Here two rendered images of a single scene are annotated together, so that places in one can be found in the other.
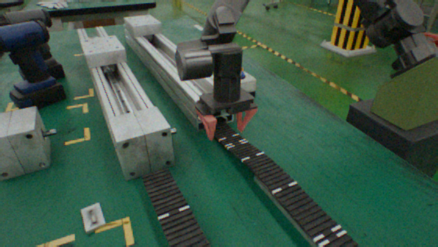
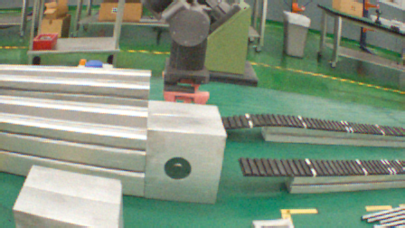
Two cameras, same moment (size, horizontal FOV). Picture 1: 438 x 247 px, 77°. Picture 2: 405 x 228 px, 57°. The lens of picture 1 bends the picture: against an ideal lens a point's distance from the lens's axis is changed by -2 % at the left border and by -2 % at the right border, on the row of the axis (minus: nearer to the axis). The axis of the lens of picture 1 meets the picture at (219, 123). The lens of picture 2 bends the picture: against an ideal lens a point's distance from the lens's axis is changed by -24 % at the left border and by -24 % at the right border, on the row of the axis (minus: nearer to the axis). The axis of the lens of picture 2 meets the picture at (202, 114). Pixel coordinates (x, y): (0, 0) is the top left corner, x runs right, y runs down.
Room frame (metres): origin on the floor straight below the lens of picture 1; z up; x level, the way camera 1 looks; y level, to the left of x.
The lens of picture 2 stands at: (0.24, 0.66, 1.08)
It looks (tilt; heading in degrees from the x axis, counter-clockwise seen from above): 20 degrees down; 290
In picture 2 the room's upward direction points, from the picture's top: 7 degrees clockwise
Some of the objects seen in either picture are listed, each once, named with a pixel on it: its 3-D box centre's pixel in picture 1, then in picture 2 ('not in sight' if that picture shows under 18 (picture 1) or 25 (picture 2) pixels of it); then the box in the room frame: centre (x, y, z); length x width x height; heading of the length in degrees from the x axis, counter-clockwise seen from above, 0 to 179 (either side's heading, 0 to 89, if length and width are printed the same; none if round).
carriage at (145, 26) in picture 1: (143, 28); not in sight; (1.16, 0.31, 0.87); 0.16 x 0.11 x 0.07; 28
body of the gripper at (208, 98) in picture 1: (227, 88); (187, 55); (0.53, -0.02, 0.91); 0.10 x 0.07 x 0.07; 118
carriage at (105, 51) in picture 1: (103, 55); not in sight; (0.85, 0.36, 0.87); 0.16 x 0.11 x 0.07; 28
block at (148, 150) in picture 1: (148, 140); (180, 147); (0.46, 0.15, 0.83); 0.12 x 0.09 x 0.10; 118
